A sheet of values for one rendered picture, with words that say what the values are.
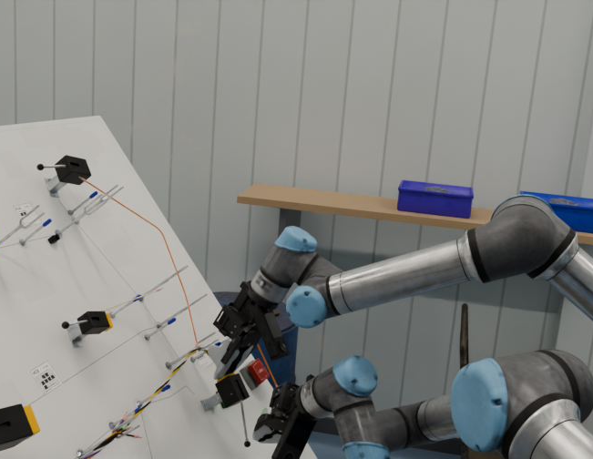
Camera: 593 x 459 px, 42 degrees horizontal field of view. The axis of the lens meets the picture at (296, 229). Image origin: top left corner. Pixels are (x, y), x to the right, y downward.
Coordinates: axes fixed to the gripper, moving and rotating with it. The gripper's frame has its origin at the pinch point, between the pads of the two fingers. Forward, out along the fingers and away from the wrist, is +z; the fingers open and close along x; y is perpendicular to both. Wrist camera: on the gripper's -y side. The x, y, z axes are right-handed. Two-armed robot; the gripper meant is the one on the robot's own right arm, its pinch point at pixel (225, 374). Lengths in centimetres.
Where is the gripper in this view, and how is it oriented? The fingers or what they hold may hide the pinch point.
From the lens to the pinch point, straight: 169.4
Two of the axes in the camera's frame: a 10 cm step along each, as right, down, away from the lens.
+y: -7.2, -5.7, 3.9
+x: -4.7, -0.1, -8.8
